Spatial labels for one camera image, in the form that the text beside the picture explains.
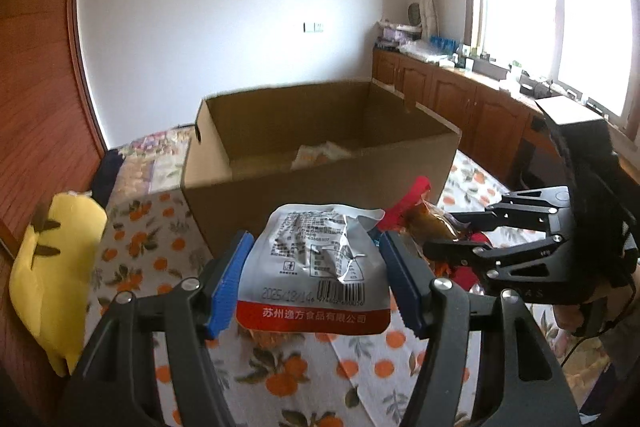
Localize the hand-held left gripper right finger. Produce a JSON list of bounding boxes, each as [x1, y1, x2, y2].
[[378, 231, 583, 427]]

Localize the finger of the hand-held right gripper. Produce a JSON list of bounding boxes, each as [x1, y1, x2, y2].
[[442, 187, 573, 233], [424, 234, 568, 275]]

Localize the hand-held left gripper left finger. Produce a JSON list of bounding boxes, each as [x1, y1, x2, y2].
[[65, 230, 255, 427]]

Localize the brown glazed snack packet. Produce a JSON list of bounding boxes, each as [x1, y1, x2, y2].
[[404, 201, 461, 243]]

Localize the red snack packet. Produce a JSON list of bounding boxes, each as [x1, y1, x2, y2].
[[375, 176, 496, 293]]

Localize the silver snack packet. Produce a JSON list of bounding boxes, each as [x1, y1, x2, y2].
[[235, 203, 392, 337]]

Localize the brown cardboard box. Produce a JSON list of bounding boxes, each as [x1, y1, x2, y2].
[[181, 79, 462, 258]]

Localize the clear packet with brown snack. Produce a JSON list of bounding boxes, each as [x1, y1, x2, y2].
[[292, 142, 368, 170]]

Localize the person's right forearm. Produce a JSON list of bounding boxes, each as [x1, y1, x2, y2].
[[597, 307, 640, 373]]

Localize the person's right hand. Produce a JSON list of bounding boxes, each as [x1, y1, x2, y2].
[[552, 302, 588, 335]]

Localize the orange fruit print tablecloth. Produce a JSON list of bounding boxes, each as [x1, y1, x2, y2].
[[85, 152, 566, 427]]

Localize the wooden counter cabinet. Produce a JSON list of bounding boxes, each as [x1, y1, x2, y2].
[[371, 47, 640, 208]]

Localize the yellow plush toy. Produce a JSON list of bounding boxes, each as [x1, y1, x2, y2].
[[9, 191, 108, 378]]

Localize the white plastic bag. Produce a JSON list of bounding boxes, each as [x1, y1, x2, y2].
[[400, 39, 451, 66]]

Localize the stack of pink boxes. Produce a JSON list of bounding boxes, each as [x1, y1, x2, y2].
[[377, 19, 421, 51]]

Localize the wooden slatted wardrobe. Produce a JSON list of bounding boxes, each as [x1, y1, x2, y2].
[[0, 0, 108, 427]]

